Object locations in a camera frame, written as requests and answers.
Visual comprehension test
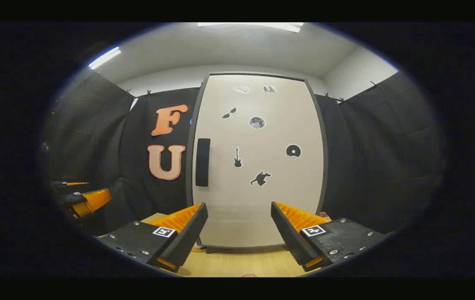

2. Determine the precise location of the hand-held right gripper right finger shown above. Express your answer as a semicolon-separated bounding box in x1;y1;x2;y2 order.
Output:
271;201;388;272

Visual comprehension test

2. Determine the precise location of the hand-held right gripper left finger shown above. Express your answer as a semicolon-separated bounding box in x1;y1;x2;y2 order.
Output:
94;202;209;273

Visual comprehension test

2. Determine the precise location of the white cabinet door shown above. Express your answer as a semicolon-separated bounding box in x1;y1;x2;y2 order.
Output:
191;74;325;248

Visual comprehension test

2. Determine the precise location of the grey cabinet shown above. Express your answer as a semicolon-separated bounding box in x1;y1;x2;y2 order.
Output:
185;72;329;254

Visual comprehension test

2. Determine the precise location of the black backdrop cloth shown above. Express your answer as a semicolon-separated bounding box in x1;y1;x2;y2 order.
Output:
41;71;446;236

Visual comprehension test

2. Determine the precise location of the long ceiling light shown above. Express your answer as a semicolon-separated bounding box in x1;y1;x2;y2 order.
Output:
88;47;121;70

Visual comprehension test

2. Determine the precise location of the wide ceiling light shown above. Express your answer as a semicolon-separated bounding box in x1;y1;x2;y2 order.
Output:
198;22;304;33

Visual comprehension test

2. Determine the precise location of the black door handle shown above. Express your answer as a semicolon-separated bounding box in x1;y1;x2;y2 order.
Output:
196;138;211;187

